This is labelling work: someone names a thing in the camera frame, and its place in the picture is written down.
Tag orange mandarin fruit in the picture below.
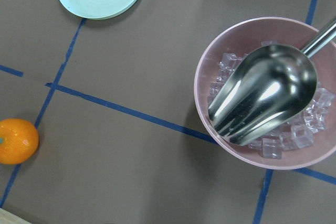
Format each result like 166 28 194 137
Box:
1 119 39 165

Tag pink bowl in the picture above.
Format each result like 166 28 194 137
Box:
194 17 335 170

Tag steel ice scoop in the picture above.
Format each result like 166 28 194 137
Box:
208 18 335 145

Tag clear ice cubes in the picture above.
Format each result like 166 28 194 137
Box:
207 40 336 160

